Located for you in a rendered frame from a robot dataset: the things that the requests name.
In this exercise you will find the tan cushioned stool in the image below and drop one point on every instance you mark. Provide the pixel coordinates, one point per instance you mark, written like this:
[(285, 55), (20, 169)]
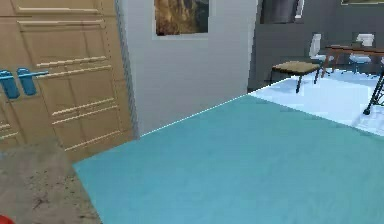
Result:
[(295, 68)]

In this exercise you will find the white chair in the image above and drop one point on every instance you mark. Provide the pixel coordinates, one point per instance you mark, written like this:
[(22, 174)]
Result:
[(316, 48), (363, 46)]

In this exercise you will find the brown wooden table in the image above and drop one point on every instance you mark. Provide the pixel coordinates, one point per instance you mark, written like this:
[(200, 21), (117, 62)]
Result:
[(354, 50)]

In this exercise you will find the red object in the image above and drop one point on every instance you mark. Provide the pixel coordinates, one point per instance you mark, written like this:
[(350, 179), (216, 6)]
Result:
[(4, 220)]

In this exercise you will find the light wooden panelled door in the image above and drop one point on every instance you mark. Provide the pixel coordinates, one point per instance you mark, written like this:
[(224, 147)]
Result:
[(76, 83)]

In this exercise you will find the green framed wall picture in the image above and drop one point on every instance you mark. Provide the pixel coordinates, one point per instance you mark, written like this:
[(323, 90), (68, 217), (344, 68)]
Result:
[(362, 1)]

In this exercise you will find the brown framed wall picture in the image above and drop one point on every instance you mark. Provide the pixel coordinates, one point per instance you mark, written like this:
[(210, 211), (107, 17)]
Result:
[(181, 16)]

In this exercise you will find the black metal stand leg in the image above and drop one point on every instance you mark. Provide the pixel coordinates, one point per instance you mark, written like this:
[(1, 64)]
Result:
[(376, 91)]

